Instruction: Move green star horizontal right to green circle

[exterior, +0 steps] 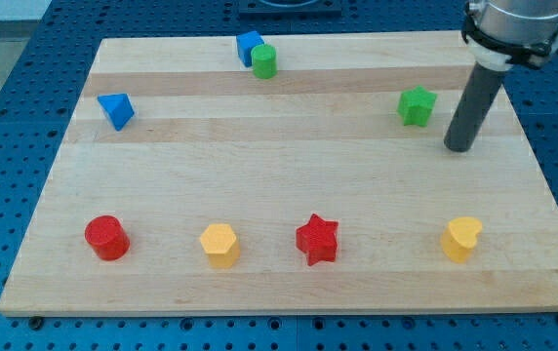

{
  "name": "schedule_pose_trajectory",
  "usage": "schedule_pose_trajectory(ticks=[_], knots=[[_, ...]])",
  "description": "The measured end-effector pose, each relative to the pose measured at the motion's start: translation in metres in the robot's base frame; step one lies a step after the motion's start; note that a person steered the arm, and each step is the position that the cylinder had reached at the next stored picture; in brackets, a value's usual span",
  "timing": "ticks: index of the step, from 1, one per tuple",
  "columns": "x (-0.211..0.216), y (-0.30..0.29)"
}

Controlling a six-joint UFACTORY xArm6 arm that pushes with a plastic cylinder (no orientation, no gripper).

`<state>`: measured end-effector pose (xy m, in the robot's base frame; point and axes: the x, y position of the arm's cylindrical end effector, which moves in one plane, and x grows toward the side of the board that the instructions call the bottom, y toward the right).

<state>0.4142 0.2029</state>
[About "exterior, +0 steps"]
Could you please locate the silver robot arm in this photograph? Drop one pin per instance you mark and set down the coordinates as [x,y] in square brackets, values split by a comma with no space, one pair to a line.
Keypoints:
[504,33]

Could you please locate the red star block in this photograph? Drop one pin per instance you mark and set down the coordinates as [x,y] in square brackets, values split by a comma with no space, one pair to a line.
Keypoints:
[318,240]

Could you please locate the green star block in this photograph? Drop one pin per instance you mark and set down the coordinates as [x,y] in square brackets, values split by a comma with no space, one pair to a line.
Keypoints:
[415,106]

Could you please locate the wooden board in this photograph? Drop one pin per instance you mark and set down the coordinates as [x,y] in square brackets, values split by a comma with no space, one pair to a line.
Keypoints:
[212,143]

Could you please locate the yellow hexagon block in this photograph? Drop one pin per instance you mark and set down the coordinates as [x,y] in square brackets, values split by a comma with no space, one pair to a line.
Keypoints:
[220,245]

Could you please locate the green cylinder block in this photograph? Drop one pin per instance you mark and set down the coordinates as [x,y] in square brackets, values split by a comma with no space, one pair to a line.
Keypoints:
[264,61]

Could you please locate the blue cube block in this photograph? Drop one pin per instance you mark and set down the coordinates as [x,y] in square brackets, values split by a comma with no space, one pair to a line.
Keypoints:
[245,43]

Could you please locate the blue triangle block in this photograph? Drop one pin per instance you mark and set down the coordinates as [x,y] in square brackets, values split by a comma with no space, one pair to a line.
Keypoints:
[118,108]

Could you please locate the red cylinder block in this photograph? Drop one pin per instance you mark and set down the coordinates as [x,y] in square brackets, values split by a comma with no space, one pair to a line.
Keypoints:
[107,237]

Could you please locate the yellow heart block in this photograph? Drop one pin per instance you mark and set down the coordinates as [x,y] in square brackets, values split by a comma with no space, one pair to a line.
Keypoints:
[460,238]

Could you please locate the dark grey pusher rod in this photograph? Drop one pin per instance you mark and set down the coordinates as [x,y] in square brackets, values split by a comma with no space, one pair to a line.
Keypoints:
[476,100]

